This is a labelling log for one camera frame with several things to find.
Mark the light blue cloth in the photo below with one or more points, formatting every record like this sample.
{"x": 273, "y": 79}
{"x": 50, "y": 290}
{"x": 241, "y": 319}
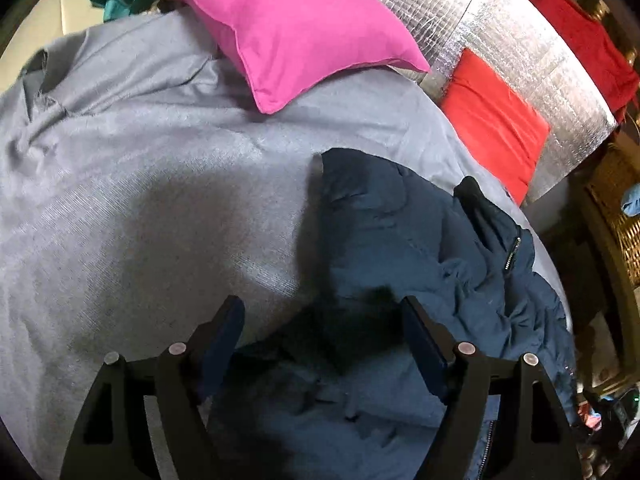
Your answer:
{"x": 631, "y": 202}

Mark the silver foil insulation mat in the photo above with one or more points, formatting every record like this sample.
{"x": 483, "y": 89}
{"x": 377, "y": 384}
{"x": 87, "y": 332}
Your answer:
{"x": 520, "y": 50}

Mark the dark red cloth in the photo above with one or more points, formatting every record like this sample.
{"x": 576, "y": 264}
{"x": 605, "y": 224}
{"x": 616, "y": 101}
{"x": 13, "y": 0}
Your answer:
{"x": 575, "y": 25}

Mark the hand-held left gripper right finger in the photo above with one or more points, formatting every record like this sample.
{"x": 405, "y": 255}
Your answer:
{"x": 425, "y": 345}

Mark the navy blue puffer jacket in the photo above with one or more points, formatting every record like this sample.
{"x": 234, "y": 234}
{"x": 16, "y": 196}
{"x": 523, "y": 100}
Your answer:
{"x": 400, "y": 260}

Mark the grey bed sheet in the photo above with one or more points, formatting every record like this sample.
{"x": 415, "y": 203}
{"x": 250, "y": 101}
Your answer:
{"x": 150, "y": 185}

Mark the wicker furniture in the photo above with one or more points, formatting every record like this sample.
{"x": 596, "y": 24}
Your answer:
{"x": 617, "y": 210}

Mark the red pillow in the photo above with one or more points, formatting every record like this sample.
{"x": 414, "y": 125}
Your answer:
{"x": 492, "y": 120}

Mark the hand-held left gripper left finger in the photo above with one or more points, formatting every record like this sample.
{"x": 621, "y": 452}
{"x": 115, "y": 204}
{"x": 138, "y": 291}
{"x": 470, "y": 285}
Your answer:
{"x": 220, "y": 340}

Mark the pink pillow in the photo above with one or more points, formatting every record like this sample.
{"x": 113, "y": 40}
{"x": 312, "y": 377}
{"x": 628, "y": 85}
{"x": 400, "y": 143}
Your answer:
{"x": 300, "y": 25}

